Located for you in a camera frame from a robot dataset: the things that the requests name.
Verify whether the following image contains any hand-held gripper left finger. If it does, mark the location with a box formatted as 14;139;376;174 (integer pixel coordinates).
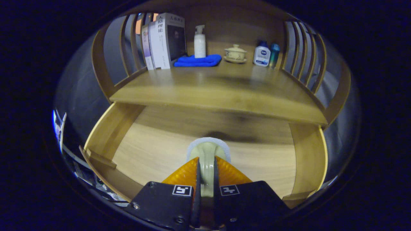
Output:
124;157;201;230

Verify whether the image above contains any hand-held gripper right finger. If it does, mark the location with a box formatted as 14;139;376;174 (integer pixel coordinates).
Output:
213;156;291;231

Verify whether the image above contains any pale green handled sponge brush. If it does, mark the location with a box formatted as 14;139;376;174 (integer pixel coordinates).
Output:
186;137;232;198

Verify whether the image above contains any wooden drawer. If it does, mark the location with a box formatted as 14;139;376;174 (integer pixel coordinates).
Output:
79;102;328;209

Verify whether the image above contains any wooden countertop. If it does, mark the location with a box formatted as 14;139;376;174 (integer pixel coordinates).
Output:
109;55;328;126

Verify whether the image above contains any blue folded cloth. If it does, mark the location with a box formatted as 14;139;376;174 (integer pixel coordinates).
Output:
174;54;222;67

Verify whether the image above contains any beige lidded teacup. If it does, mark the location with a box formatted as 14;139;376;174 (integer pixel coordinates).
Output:
223;44;248;64

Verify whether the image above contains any white stand table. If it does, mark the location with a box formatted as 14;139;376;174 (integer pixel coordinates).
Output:
53;110;67;153

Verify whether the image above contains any white lotion bottle blue cap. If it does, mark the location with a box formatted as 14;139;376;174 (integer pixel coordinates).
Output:
253;40;271;67

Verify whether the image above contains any white spray bottle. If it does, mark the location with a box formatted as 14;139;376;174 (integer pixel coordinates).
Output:
194;25;206;59

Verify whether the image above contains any teal bottle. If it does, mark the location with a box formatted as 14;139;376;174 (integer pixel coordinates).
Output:
269;43;280;69

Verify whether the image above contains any thin purple-spined book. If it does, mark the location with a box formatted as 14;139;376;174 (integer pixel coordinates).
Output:
141;23;155;70

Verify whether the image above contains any thick white book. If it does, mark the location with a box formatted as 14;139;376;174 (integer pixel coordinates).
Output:
148;13;187;70

